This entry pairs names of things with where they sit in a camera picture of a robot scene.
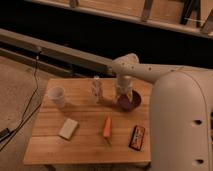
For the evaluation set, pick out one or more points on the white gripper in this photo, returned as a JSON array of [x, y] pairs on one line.
[[123, 85]]

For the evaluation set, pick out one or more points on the purple ceramic bowl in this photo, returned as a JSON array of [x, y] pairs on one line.
[[129, 104]]

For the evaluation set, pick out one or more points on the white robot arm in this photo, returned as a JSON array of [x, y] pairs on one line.
[[181, 106]]

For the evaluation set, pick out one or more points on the small white figurine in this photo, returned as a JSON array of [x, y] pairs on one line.
[[97, 90]]

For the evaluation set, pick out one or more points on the orange carrot toy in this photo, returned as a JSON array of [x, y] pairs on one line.
[[106, 133]]

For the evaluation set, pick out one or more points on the wooden table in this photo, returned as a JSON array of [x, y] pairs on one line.
[[87, 145]]

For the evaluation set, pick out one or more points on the white plastic cup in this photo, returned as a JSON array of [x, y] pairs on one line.
[[57, 95]]

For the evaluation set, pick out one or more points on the beige sponge block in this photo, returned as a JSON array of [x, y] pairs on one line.
[[68, 128]]

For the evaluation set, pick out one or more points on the black device on floor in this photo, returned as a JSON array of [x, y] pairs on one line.
[[4, 134]]

